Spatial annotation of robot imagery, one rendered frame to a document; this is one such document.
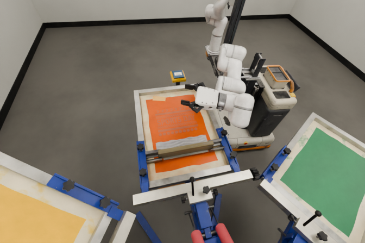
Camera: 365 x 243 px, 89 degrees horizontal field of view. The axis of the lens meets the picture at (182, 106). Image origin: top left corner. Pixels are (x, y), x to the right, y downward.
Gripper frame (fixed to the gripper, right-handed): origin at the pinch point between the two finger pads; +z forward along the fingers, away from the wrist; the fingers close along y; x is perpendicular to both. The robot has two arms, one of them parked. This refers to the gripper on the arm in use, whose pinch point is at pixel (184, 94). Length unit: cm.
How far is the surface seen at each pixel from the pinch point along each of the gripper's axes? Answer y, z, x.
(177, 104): 30, 10, -58
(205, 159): -11, -19, -52
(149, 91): 35, 34, -55
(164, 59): 194, 69, -177
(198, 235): -53, -19, -33
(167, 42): 252, 79, -185
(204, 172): -21, -19, -47
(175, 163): -19, 0, -51
